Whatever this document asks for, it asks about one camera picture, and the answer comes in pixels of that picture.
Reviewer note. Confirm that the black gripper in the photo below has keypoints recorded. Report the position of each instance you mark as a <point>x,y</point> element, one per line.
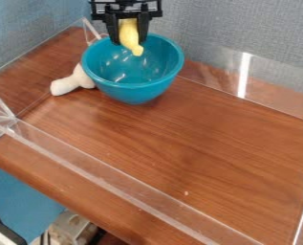
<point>110,10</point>

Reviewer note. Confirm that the yellow toy banana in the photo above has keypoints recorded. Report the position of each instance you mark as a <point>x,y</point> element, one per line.
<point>128,36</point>

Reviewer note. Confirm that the toy mushroom, brown cap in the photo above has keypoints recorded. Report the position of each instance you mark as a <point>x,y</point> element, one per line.
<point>67,84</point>

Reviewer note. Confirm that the blue bowl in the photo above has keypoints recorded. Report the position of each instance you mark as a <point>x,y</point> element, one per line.
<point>134,79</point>

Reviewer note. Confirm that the grey box under table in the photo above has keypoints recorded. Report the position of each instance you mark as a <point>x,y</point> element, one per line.
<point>71,229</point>

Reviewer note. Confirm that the clear acrylic barrier frame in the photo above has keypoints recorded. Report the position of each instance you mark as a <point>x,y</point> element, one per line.
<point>199,168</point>

